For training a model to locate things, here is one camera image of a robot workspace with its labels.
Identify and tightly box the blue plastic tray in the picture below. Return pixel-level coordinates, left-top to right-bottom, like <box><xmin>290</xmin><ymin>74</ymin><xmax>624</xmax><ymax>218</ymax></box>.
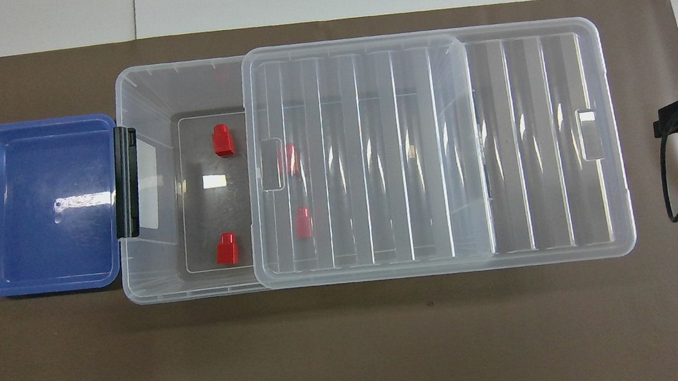
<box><xmin>0</xmin><ymin>110</ymin><xmax>136</xmax><ymax>301</ymax></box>

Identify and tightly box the black box latch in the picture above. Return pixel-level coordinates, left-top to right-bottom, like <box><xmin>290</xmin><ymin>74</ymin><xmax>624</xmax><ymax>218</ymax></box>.
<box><xmin>104</xmin><ymin>125</ymin><xmax>149</xmax><ymax>240</ymax></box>

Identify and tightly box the clear plastic storage box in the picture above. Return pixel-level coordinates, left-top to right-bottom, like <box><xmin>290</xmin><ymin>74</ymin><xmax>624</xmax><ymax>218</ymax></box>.
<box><xmin>97</xmin><ymin>23</ymin><xmax>518</xmax><ymax>308</ymax></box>

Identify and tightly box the clear ribbed plastic lid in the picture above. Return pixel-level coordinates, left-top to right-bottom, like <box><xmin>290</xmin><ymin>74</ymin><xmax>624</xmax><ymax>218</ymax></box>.
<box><xmin>229</xmin><ymin>4</ymin><xmax>639</xmax><ymax>302</ymax></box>

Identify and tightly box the brown paper table mat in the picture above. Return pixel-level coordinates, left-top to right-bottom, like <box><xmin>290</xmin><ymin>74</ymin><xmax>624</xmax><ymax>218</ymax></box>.
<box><xmin>0</xmin><ymin>0</ymin><xmax>678</xmax><ymax>381</ymax></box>

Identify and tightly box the red plastic block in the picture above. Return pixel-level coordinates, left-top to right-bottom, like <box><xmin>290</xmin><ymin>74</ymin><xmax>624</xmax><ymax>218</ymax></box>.
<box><xmin>293</xmin><ymin>206</ymin><xmax>315</xmax><ymax>240</ymax></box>
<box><xmin>211</xmin><ymin>123</ymin><xmax>236</xmax><ymax>158</ymax></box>
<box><xmin>282</xmin><ymin>144</ymin><xmax>302</xmax><ymax>177</ymax></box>
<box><xmin>214</xmin><ymin>231</ymin><xmax>242</xmax><ymax>267</ymax></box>

